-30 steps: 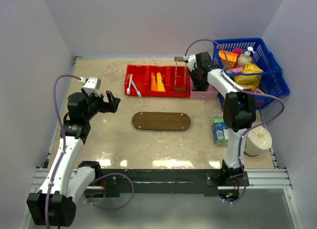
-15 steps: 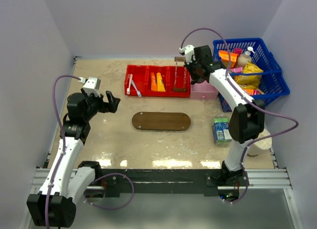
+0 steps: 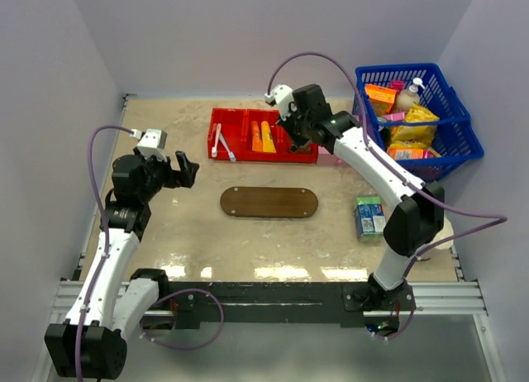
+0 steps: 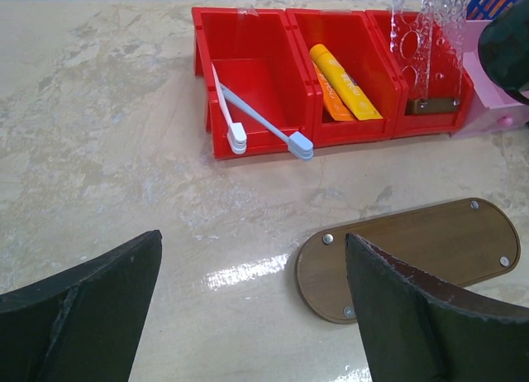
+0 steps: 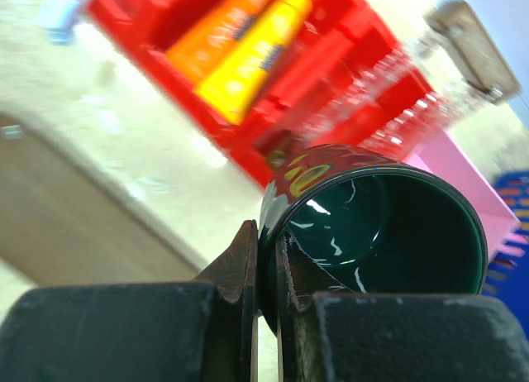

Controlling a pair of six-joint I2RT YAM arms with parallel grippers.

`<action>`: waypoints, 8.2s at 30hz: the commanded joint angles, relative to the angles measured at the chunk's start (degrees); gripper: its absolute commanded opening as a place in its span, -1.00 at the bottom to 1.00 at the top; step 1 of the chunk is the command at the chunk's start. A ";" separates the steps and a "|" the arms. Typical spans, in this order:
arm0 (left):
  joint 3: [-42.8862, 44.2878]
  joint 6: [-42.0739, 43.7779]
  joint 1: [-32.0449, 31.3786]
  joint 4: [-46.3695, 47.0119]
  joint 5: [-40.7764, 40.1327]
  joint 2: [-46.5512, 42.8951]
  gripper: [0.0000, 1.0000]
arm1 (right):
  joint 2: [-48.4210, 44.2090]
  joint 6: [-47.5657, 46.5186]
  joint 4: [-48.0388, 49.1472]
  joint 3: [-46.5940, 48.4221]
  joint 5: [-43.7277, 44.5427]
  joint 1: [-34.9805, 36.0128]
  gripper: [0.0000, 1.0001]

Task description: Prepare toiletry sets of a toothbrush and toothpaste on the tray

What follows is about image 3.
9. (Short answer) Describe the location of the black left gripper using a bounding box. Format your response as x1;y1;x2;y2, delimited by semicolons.
134;146;198;203

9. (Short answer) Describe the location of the clear acrylic toothbrush holder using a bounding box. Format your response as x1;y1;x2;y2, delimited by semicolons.
288;145;312;155

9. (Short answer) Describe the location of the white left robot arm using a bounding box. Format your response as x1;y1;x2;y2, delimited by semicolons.
45;151;199;380

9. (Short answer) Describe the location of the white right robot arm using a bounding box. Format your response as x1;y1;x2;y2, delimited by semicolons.
264;84;445;310

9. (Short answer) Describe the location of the yellow toothpaste tube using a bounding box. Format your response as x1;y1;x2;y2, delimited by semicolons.
261;121;276;153

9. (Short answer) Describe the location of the white toothbrush left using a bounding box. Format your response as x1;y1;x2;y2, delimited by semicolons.
211;123;222;158

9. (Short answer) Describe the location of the orange toothpaste tube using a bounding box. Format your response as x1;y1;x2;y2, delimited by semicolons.
250;121;263;153

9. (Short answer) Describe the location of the oval wooden tray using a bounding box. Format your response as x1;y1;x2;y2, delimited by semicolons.
220;186;319;219

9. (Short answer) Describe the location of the pink drawer box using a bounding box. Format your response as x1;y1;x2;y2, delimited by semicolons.
316;146;342;166

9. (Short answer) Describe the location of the red bin middle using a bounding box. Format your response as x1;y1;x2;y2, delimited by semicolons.
238;109;286;162

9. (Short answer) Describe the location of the red bin left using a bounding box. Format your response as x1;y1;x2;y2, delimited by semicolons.
207;107;250;161

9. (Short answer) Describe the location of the orange snack box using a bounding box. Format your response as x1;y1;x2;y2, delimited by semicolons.
365;84;397;116

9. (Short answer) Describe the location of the orange box lower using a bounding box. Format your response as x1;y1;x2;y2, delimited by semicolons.
387;147;428;161

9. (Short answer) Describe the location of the green blue carton box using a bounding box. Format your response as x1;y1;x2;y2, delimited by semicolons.
354;196;386;241

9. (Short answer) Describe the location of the pink small package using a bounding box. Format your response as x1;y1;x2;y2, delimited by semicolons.
389;80;405;92

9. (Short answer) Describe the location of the blue plastic basket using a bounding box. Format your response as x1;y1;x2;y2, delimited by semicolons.
355;63;484;182

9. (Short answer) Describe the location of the yellow chips bag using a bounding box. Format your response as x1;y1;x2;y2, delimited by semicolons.
390;103;440;147

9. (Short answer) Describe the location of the beige pump soap bottle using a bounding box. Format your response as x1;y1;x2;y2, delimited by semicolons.
394;78;425;113

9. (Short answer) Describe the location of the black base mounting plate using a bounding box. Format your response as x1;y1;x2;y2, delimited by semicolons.
141;281;416;332

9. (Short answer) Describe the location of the white paper roll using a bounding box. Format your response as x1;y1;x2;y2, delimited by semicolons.
418;216;454;261

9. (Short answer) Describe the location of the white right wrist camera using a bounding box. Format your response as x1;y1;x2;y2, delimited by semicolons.
264;84;295;121

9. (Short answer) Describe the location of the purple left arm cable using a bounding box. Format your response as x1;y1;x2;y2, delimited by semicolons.
74;125;144;382

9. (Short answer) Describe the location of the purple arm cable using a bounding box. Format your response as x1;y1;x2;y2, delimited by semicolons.
74;125;144;382
267;52;508;341

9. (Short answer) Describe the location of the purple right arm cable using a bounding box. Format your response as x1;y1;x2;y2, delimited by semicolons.
267;52;508;341

